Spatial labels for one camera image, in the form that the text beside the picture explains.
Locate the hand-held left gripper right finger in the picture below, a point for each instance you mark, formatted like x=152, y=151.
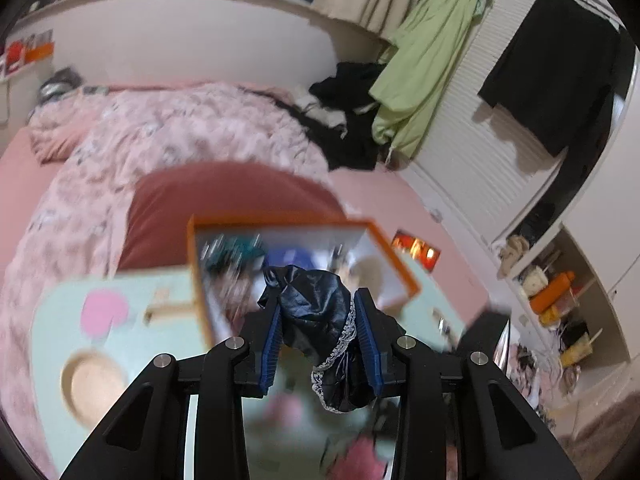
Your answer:
x=367, y=345

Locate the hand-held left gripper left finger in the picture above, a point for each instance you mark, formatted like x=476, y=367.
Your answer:
x=270, y=345

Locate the black lace-trimmed cloth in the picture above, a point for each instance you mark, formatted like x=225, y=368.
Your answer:
x=315, y=300

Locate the green toy car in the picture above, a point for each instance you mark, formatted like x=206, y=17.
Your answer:
x=240, y=252

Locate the orange cardboard box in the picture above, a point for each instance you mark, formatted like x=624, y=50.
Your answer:
x=196, y=270

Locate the red orange printed packet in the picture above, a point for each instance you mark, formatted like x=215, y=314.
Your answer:
x=415, y=250

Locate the pink bed sheet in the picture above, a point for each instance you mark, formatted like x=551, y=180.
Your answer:
x=380, y=200

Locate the dark red pillow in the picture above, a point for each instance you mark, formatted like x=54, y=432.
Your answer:
x=225, y=195

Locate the beige plush toy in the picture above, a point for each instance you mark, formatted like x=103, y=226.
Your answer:
x=512, y=255

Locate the orange bottle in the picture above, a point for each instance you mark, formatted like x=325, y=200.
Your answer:
x=552, y=292

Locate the pile of black clothes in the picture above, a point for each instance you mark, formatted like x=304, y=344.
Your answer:
x=350, y=145

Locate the mint cartoon lap table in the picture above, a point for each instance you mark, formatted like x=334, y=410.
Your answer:
x=60, y=305

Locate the white louvered closet door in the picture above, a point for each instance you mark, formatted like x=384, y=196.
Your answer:
x=475, y=160

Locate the white shelf unit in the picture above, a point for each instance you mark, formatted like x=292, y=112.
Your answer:
x=600, y=320

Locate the pink floral blanket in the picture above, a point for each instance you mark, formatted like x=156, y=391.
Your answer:
x=150, y=130

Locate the brown fur rug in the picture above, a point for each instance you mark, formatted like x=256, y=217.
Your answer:
x=605, y=435

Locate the light green hanging garment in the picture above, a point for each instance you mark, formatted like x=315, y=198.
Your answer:
x=425, y=50

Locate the white curved headboard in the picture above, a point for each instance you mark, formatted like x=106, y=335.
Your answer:
x=200, y=35

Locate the grey crumpled cloth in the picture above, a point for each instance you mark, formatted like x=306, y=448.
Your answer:
x=60, y=80

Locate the black hanging garment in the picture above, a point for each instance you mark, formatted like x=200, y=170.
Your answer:
x=550, y=60

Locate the small orange box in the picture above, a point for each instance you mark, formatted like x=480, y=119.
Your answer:
x=40, y=52

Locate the small red item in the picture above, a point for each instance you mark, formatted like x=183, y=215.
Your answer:
x=15, y=55

